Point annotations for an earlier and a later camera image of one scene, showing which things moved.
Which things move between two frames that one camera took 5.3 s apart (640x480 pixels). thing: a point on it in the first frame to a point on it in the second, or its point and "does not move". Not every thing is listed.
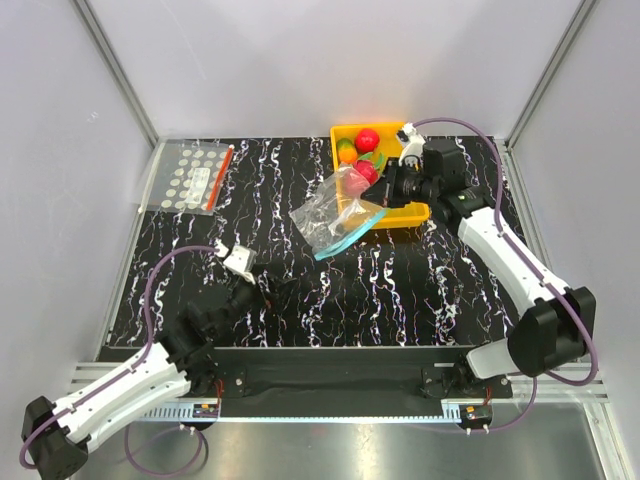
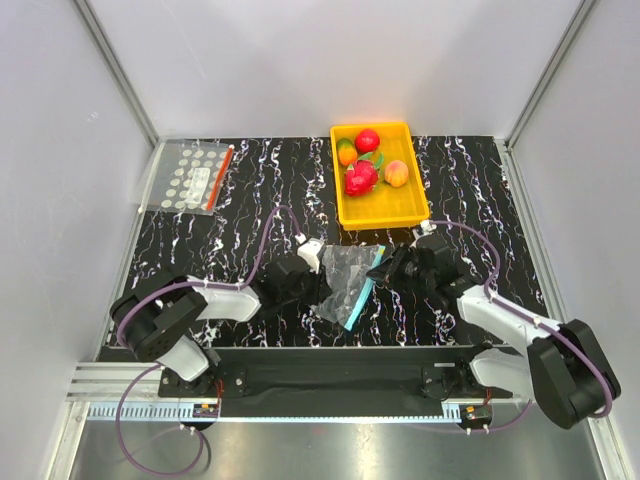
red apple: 366,140 does not move
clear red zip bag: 185,176 does not move
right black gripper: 384,192 to 387,274
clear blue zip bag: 336,213 to 346,268
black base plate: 335,381 does not move
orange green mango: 346,151 does not move
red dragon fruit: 358,177 does not move
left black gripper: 278,287 to 320,289
